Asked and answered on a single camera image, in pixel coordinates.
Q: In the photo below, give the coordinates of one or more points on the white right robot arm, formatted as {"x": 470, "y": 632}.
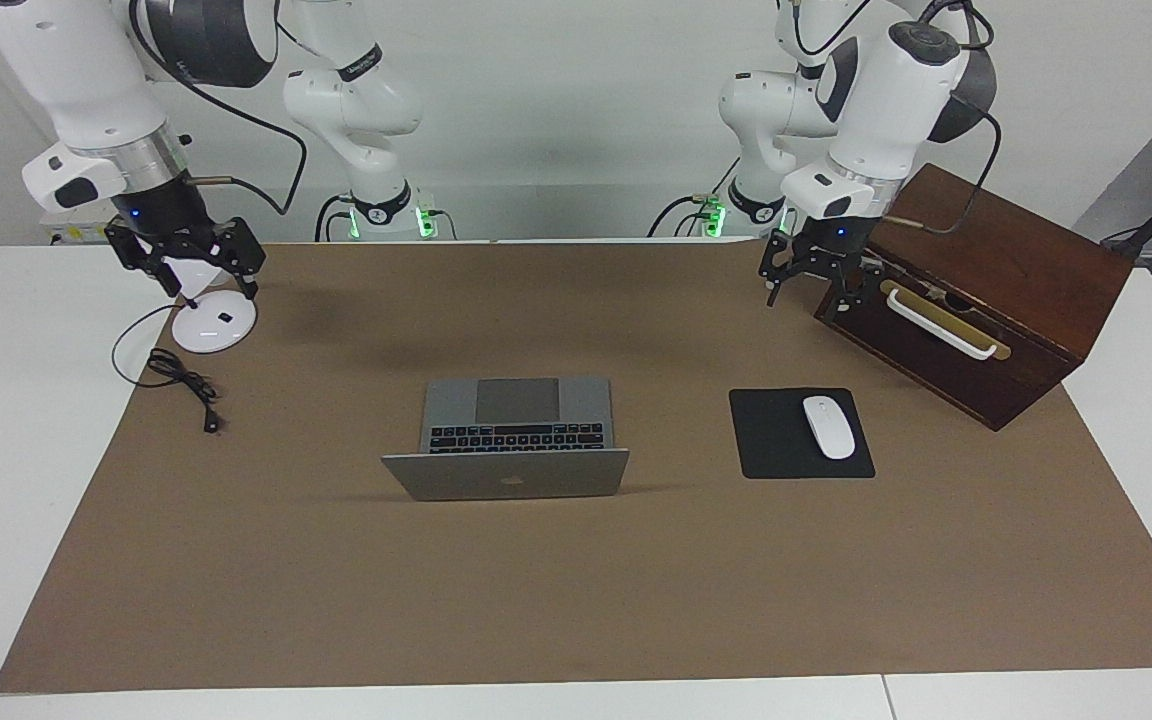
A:
{"x": 76, "y": 70}

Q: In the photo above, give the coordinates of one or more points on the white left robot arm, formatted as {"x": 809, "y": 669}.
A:
{"x": 896, "y": 100}

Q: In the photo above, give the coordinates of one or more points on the black mouse pad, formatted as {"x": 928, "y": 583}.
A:
{"x": 771, "y": 440}

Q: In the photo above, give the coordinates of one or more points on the white computer mouse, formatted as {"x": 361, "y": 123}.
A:
{"x": 829, "y": 428}

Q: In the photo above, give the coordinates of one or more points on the white desk lamp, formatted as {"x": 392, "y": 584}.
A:
{"x": 216, "y": 330}

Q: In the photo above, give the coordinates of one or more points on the dark brown wooden box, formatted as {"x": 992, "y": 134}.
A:
{"x": 996, "y": 240}

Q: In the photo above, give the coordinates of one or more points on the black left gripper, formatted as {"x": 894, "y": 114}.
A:
{"x": 836, "y": 240}

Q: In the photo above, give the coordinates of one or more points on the brown table mat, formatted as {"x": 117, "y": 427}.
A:
{"x": 336, "y": 600}

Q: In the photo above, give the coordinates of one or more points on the silver laptop computer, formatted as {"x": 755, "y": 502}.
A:
{"x": 516, "y": 400}

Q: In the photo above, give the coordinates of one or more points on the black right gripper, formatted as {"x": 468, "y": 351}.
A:
{"x": 161, "y": 220}

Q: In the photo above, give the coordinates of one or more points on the white wall power strip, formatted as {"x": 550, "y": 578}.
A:
{"x": 76, "y": 232}

